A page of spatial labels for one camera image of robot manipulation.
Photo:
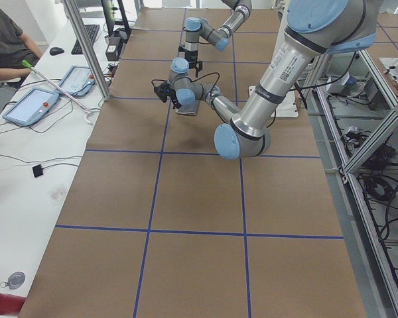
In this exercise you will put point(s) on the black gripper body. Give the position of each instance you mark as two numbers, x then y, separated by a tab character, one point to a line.
172	95
193	57

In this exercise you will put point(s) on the pink grey towel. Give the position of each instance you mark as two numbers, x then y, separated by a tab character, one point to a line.
188	110

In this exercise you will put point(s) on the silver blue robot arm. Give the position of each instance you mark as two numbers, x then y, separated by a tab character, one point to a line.
196	28
313	28

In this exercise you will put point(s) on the black box white label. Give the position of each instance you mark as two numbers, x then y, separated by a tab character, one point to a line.
114	48

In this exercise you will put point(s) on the black computer monitor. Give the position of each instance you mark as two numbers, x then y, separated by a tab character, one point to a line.
109	10

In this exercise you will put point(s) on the far blue teach pendant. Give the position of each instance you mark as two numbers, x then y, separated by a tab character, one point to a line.
78	81

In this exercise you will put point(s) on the blue teach pendant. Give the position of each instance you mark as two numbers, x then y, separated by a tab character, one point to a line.
32	107
78	81

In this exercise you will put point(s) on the black computer mouse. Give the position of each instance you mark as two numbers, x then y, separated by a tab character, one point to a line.
54	51

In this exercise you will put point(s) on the near blue teach pendant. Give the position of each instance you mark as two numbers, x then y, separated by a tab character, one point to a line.
32	107

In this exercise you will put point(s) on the long metal reach stick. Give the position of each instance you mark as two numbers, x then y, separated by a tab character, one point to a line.
87	111

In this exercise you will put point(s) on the small black square pad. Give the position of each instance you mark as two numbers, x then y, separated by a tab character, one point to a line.
37	170

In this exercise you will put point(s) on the seated person dark shirt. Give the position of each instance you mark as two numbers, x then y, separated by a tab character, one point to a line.
15	47

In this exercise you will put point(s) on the round metal keyring disc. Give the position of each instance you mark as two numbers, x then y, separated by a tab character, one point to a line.
14	281

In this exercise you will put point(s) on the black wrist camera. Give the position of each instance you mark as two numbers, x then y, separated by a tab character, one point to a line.
161	89

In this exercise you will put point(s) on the aluminium frame post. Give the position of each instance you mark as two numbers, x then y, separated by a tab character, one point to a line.
87	46

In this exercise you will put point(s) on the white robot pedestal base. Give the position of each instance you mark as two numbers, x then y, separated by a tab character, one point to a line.
287	108

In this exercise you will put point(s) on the aluminium side frame rail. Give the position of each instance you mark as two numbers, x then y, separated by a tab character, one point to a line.
355	105

